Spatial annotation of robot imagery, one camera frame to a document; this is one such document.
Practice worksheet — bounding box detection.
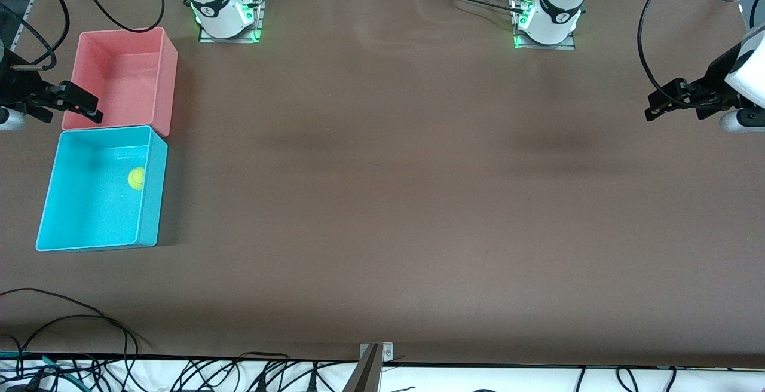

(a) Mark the pink plastic bin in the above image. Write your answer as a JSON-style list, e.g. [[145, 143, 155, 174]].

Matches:
[[61, 27, 179, 137]]

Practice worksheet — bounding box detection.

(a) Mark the blue plastic bin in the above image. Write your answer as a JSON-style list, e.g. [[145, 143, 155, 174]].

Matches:
[[36, 125, 169, 253]]

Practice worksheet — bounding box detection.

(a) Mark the perforated metal strip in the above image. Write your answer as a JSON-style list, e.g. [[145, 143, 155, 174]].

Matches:
[[9, 0, 38, 46]]

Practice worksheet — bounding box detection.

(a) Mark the grey metal strut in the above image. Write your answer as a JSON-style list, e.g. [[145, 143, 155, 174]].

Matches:
[[342, 344, 383, 392]]

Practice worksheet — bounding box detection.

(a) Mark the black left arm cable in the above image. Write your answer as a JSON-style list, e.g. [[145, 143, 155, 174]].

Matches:
[[637, 0, 685, 106]]

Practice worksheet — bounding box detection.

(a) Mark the thin black hanging cable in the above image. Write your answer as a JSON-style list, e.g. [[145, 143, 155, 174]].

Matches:
[[0, 0, 71, 71]]

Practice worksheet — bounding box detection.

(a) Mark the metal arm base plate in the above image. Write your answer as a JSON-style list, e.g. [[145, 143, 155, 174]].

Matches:
[[198, 0, 267, 44], [511, 0, 577, 51]]

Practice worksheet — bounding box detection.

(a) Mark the long black looping cable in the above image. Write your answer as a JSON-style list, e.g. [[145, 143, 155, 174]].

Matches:
[[0, 287, 153, 360], [17, 313, 139, 360]]

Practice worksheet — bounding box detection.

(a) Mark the teal cable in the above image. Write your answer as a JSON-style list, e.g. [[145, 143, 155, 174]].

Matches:
[[0, 351, 81, 384]]

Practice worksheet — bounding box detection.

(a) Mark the small metal table bracket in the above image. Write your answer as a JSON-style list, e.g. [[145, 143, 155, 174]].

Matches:
[[359, 342, 394, 363]]

